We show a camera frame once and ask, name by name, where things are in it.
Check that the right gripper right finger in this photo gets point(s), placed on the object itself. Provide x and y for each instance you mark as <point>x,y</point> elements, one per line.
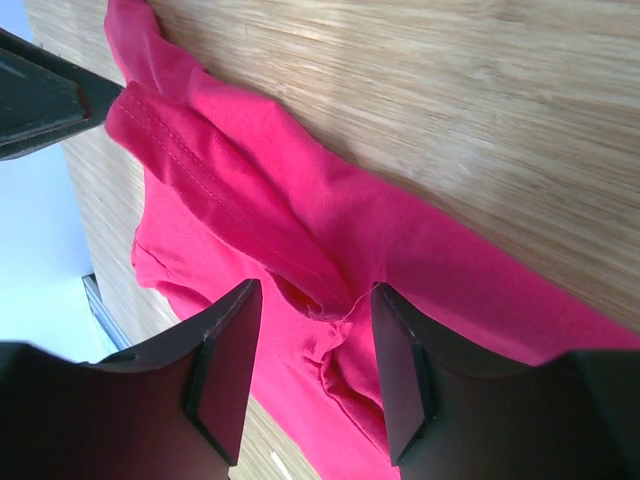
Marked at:
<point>455,410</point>

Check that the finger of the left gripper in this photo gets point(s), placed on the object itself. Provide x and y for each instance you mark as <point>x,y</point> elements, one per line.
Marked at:
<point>46,99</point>

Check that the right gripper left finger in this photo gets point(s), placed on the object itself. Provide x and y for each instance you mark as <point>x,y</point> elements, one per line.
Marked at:
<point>170,407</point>

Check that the pink t shirt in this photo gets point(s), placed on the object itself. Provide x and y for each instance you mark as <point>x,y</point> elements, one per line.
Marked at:
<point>236,188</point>

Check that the aluminium frame rail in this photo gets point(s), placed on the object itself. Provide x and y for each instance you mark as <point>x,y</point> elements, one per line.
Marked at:
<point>110,331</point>

